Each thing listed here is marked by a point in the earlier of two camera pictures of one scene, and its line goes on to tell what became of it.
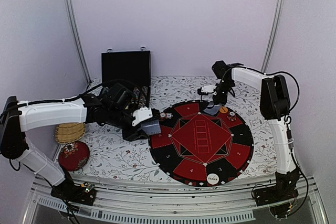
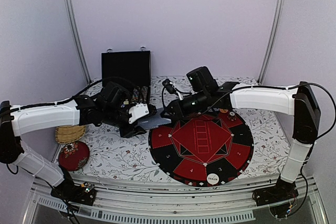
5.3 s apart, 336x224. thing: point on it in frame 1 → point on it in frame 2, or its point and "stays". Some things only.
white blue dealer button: [212, 179] stays
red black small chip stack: [232, 116] stays
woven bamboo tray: [66, 133] stays
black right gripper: [222, 99] → [180, 112]
